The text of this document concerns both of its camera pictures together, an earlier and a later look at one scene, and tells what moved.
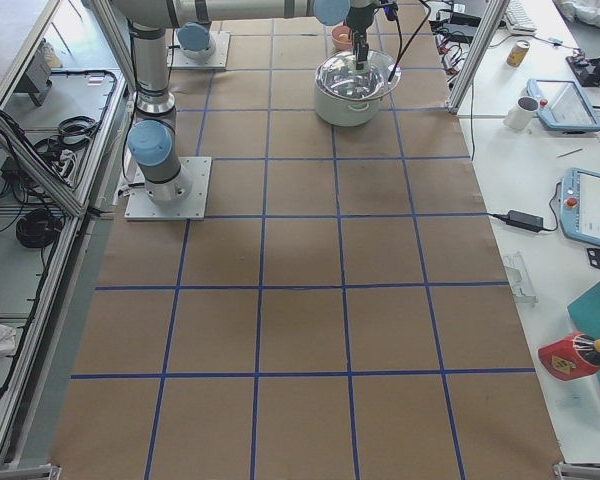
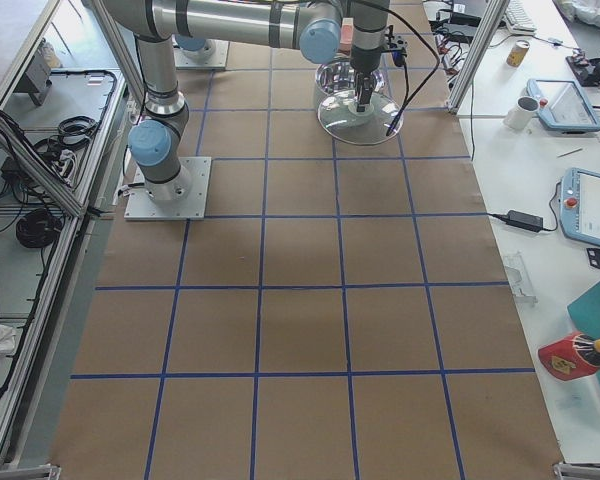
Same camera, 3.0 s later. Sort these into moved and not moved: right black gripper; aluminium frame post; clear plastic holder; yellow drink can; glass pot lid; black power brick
Moved: glass pot lid; right black gripper
Not moved: clear plastic holder; black power brick; aluminium frame post; yellow drink can
